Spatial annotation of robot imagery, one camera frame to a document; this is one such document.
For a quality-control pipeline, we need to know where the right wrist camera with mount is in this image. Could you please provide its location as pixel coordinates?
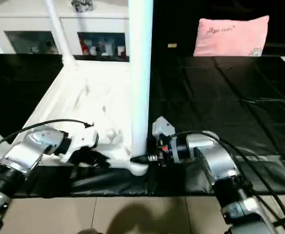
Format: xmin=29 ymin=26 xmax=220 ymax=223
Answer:
xmin=152 ymin=117 xmax=176 ymax=146

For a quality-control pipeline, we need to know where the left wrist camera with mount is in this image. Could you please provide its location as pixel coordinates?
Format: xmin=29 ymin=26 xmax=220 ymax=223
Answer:
xmin=64 ymin=124 xmax=100 ymax=156

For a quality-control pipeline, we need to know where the pink pillow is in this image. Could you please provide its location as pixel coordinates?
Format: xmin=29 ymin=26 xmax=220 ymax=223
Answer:
xmin=193 ymin=16 xmax=270 ymax=58

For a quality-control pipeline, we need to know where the black furniture with yellow label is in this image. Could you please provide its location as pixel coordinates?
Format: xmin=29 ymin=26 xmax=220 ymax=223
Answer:
xmin=152 ymin=0 xmax=285 ymax=57

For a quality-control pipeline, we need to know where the white plastic table top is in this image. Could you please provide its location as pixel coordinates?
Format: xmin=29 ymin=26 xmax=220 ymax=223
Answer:
xmin=13 ymin=58 xmax=152 ymax=176

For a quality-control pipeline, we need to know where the dark low tv bench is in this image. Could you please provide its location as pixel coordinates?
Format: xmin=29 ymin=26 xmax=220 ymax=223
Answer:
xmin=269 ymin=43 xmax=285 ymax=57

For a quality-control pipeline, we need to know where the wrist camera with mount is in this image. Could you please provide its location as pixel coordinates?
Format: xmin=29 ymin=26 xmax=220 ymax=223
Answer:
xmin=64 ymin=124 xmax=100 ymax=156
xmin=152 ymin=117 xmax=176 ymax=146

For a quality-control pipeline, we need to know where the white cabinet with glass doors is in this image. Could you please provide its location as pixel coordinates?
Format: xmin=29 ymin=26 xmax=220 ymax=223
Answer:
xmin=0 ymin=0 xmax=131 ymax=57

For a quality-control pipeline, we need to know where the black work mat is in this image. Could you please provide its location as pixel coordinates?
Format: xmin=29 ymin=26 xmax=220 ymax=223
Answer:
xmin=0 ymin=53 xmax=285 ymax=198

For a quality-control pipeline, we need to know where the dark ornament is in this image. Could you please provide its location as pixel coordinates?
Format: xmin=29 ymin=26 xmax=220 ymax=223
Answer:
xmin=71 ymin=0 xmax=95 ymax=13

